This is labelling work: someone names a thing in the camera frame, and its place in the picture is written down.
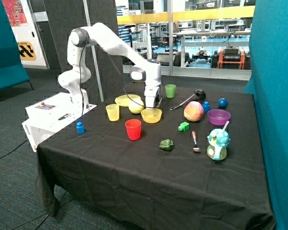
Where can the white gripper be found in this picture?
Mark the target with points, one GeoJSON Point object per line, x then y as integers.
{"type": "Point", "coordinates": [152, 99]}

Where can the yellow bowl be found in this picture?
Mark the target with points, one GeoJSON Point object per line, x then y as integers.
{"type": "Point", "coordinates": [151, 116]}

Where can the yellow cup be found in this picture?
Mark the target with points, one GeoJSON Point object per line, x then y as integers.
{"type": "Point", "coordinates": [113, 111]}

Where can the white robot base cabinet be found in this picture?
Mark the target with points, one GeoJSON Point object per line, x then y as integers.
{"type": "Point", "coordinates": [49, 116]}

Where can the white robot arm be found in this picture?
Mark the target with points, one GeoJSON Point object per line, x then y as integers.
{"type": "Point", "coordinates": [147, 70]}

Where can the green cup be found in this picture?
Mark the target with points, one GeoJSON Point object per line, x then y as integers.
{"type": "Point", "coordinates": [170, 90]}

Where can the red cup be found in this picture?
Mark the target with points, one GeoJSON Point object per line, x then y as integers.
{"type": "Point", "coordinates": [133, 128]}

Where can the yellow plate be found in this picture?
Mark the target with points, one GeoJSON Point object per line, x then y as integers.
{"type": "Point", "coordinates": [124, 100]}

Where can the purple bowl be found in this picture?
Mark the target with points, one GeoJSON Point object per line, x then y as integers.
{"type": "Point", "coordinates": [218, 117]}

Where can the yellow-green ball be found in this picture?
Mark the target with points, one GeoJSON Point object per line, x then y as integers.
{"type": "Point", "coordinates": [136, 106]}

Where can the green block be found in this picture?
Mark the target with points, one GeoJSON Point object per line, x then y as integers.
{"type": "Point", "coordinates": [184, 126]}

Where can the green toy pepper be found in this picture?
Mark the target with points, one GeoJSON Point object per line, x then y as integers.
{"type": "Point", "coordinates": [166, 145]}

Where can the pink orange ball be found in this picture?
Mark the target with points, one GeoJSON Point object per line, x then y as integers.
{"type": "Point", "coordinates": [193, 111]}

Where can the black ladle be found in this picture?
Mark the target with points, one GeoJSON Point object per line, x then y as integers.
{"type": "Point", "coordinates": [199, 93]}

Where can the blue block near ball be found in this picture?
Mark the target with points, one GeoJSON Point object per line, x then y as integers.
{"type": "Point", "coordinates": [206, 106]}

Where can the dark blue ball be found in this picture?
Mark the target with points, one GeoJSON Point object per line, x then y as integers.
{"type": "Point", "coordinates": [222, 103]}

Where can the black tablecloth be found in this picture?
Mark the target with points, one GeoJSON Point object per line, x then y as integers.
{"type": "Point", "coordinates": [136, 181]}

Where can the turtle sippy bottle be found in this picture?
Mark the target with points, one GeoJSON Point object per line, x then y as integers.
{"type": "Point", "coordinates": [218, 140]}

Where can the blue block left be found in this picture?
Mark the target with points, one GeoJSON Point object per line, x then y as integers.
{"type": "Point", "coordinates": [80, 128]}

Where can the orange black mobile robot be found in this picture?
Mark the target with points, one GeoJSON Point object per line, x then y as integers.
{"type": "Point", "coordinates": [231, 57]}

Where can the teal partition right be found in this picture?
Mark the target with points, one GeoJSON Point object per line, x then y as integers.
{"type": "Point", "coordinates": [269, 84]}

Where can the yellow black sign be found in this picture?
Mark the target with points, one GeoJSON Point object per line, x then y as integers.
{"type": "Point", "coordinates": [26, 51]}

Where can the teal sofa left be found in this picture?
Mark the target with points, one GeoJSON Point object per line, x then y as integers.
{"type": "Point", "coordinates": [11, 70]}

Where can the red poster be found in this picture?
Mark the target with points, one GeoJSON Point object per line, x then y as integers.
{"type": "Point", "coordinates": [15, 13]}

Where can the fork with pink handle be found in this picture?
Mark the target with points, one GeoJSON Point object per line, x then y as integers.
{"type": "Point", "coordinates": [196, 149]}

